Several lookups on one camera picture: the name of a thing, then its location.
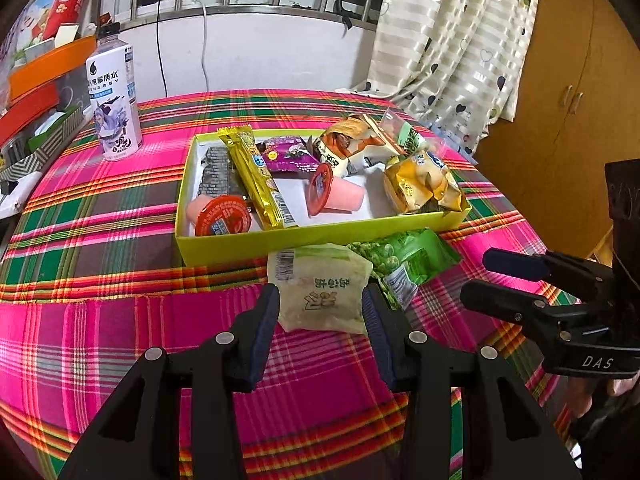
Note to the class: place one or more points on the striped patterned box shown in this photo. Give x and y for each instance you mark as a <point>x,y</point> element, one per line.
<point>45,142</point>

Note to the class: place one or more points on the clear triangular peanut packet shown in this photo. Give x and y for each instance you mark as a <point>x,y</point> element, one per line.
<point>410,135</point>

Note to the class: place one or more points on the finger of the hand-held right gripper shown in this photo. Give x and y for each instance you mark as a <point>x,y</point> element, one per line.
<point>510,262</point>
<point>495,297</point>

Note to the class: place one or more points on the red flat box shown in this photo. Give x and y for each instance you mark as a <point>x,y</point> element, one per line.
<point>27,112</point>

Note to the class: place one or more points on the wooden cabinet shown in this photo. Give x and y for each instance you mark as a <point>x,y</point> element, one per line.
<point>570,110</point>

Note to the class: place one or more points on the green pea packet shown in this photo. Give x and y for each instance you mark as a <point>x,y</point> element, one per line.
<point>405,260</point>

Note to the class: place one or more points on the black window hook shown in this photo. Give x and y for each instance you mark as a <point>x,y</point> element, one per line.
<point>345,12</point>

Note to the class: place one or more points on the person's right hand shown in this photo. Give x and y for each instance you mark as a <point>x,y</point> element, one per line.
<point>624,387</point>

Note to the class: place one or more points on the orange flat box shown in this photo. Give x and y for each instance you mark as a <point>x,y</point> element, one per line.
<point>50,67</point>

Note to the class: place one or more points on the long yellow snack bar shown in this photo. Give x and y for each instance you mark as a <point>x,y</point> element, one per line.
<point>257,180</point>

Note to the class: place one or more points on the heart print curtain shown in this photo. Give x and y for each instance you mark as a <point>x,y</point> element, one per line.
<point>450,40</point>

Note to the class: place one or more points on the colourful printed bag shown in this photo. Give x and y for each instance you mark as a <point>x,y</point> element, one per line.
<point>27,15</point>

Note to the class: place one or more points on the pink jelly cup red lid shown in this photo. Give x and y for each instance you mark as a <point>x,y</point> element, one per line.
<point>222,217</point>
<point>335,192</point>

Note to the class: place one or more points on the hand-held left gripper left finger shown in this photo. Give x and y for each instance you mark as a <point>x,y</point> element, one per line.
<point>262,330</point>

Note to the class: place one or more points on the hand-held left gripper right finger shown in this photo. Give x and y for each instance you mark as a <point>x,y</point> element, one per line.
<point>380,330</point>

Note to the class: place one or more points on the white and green snack packet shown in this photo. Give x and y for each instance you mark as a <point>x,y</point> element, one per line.
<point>320,290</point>

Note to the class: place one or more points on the white drink bottle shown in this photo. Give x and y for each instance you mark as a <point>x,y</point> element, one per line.
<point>112,105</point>

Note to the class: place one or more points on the orange bread packet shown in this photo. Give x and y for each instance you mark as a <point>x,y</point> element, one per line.
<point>350,145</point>

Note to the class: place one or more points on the dark seaweed packet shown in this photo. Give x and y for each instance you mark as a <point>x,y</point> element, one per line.
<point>217,172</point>

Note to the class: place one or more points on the yellow-green cardboard box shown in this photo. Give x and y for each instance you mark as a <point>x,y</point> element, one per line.
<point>300,240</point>

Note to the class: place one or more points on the yellow potato chip bag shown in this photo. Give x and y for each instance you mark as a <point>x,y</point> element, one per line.
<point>420,182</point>

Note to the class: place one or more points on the plaid tablecloth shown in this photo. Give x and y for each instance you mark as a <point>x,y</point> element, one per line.
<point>125,270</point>

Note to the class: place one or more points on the purple snack packet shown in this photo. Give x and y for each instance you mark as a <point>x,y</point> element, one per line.
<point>290,157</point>

